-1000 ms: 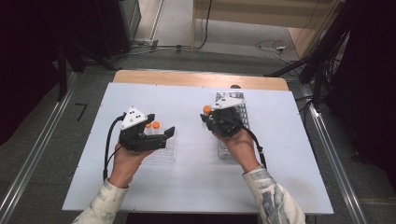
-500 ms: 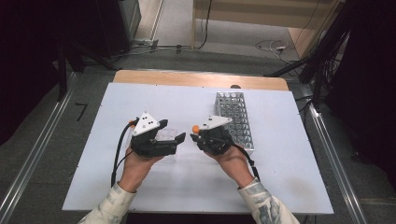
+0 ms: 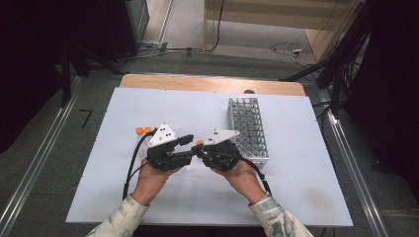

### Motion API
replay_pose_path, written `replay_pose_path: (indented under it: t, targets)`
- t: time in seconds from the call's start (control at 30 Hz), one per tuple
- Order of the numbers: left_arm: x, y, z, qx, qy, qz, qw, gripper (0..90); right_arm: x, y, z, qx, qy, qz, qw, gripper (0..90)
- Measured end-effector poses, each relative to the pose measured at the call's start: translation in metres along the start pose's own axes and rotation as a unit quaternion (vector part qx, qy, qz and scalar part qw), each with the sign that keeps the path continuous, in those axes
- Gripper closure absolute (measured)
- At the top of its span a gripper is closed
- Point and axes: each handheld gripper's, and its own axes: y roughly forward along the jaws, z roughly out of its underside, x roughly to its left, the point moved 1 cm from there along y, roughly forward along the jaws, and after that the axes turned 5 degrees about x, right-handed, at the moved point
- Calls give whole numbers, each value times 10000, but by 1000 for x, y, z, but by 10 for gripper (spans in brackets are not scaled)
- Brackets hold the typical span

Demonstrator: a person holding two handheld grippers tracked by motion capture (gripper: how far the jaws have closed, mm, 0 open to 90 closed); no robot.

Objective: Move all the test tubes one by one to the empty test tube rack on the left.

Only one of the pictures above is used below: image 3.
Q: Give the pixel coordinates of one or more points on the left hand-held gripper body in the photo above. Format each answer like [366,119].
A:
[163,158]

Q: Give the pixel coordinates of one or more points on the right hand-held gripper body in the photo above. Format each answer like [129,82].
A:
[222,154]

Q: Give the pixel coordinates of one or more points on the person's left hand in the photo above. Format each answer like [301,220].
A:
[151,184]

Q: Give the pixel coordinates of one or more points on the person's right hand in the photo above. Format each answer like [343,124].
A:
[243,181]

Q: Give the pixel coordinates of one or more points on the white board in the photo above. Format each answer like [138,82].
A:
[204,204]

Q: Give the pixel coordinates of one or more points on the wooden table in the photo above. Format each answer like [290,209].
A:
[197,83]

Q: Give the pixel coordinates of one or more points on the dark round table grommet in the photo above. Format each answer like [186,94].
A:
[249,91]

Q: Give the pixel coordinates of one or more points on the dark cabinet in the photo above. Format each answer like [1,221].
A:
[128,26]

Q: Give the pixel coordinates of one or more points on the black metal stand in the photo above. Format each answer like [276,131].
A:
[66,75]

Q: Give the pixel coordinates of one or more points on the light wooden desk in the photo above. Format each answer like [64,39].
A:
[280,15]

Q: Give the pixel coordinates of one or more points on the dark curtain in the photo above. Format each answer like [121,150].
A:
[392,82]
[26,65]

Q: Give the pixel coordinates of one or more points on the metal floor rail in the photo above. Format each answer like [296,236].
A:
[36,164]
[355,184]

